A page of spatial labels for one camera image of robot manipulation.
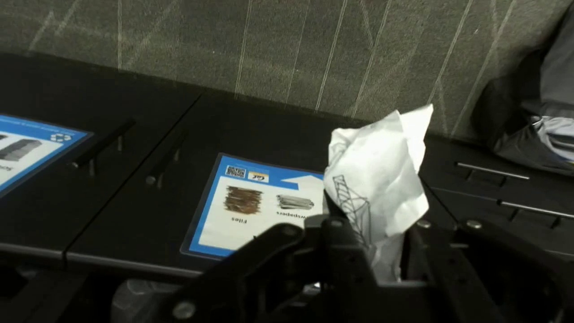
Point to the mixed paper sign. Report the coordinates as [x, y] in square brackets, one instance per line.
[28, 146]
[245, 198]

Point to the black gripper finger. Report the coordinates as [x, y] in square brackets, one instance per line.
[335, 213]

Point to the left mixed paper sign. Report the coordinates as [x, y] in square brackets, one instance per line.
[245, 198]

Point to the black grey backpack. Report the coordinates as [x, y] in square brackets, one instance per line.
[527, 114]

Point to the right mixed paper sign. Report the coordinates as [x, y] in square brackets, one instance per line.
[28, 146]

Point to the black cabinet with drawers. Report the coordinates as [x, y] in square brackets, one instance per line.
[111, 171]

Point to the white paper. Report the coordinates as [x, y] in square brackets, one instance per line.
[373, 179]

